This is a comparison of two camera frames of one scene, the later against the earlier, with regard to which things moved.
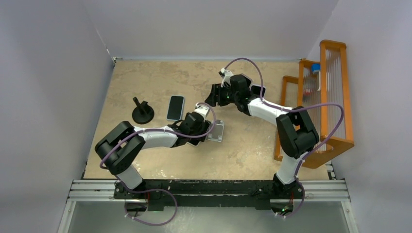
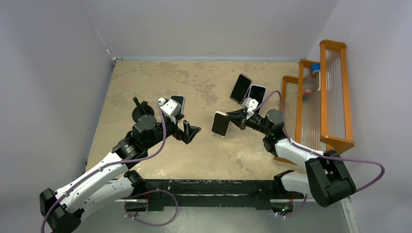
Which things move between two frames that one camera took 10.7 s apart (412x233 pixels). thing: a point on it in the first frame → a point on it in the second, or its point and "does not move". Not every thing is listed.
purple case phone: [242, 83] does not move
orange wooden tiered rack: [322, 90] does not move
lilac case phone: [255, 91] does not move
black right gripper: [213, 99] → [241, 123]
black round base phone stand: [143, 113] does not move
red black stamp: [307, 93] does not move
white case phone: [196, 141] → [220, 125]
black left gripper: [203, 127] → [186, 135]
